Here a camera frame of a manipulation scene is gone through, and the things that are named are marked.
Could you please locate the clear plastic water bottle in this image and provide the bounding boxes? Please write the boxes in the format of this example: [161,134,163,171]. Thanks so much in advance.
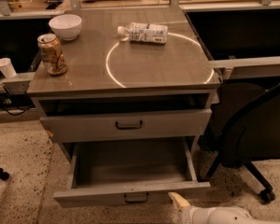
[118,22,168,44]

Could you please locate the grey drawer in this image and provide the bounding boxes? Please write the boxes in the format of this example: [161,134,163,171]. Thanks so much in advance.
[40,109,211,143]
[54,137,210,207]

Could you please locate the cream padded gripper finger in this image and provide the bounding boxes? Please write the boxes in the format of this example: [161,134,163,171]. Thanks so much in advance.
[168,192,190,210]

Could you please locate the grey drawer cabinet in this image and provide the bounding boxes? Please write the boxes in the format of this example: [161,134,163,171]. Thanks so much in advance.
[28,8,220,158]

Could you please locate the gold beverage can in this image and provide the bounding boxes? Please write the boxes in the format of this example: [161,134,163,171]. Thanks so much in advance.
[37,34,67,76]

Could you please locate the white ceramic bowl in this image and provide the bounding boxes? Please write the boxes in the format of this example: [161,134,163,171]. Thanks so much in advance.
[49,14,82,40]

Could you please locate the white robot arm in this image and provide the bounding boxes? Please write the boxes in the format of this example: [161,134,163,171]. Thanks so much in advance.
[168,192,280,224]

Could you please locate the black power cable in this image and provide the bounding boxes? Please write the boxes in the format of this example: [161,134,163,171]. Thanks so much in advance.
[0,89,34,117]

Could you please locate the black office chair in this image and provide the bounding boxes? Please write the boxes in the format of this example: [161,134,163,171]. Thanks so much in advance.
[199,83,280,203]

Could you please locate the white paper cup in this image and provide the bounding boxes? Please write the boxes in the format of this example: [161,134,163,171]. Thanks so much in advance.
[0,58,16,78]

